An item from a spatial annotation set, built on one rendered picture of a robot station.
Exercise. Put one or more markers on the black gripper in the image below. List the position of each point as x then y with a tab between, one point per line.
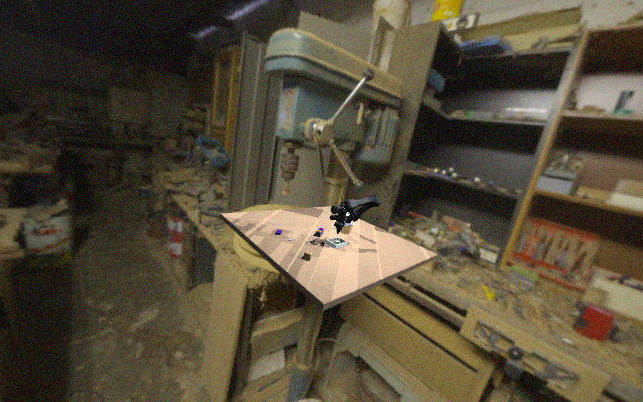
341	222

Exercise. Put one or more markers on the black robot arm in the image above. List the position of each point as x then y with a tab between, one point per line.
350	205

